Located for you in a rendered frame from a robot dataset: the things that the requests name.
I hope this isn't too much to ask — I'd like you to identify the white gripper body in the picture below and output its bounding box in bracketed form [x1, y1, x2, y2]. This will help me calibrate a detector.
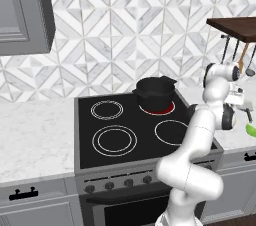
[228, 93, 250, 111]

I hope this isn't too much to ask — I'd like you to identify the wooden hanging spatula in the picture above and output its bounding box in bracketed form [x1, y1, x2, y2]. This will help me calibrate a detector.
[238, 42, 250, 68]

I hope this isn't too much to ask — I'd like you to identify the black cooking pot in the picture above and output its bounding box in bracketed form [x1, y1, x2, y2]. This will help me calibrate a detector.
[132, 75, 178, 111]

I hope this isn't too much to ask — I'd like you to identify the green food item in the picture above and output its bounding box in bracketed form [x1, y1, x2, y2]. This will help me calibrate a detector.
[245, 122, 256, 138]

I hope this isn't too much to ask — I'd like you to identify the black hanging ladle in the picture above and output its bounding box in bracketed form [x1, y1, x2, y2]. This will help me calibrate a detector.
[245, 44, 256, 78]

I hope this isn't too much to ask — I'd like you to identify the grey drawer front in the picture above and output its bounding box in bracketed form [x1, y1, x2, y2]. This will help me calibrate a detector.
[216, 147, 256, 172]
[0, 177, 80, 208]

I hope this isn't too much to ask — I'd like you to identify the black hanging utensil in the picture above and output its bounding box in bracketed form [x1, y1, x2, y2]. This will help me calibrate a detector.
[232, 39, 241, 63]
[220, 34, 231, 65]

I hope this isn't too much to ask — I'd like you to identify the dark brown wooden shelf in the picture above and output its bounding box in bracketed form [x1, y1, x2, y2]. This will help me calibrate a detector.
[205, 16, 256, 44]

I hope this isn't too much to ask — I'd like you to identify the grey cupboard door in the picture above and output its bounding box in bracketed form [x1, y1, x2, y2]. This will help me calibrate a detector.
[0, 194, 84, 226]
[200, 166, 256, 225]

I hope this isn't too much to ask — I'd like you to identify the black hob stove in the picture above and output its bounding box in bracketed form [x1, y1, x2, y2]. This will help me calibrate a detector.
[73, 91, 225, 226]

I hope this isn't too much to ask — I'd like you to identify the dark stove knob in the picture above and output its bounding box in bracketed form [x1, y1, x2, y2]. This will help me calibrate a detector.
[104, 181, 116, 192]
[142, 174, 153, 185]
[84, 184, 96, 195]
[123, 177, 135, 189]

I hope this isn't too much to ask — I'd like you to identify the black oven door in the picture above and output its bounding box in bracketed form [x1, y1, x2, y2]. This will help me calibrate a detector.
[79, 188, 208, 226]

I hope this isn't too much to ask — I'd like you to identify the black drawer handle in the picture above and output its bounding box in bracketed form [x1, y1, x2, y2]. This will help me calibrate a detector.
[8, 186, 39, 202]
[243, 151, 256, 163]

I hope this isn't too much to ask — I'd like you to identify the grey wall cupboard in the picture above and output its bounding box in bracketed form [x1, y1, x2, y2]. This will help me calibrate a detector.
[0, 0, 56, 57]

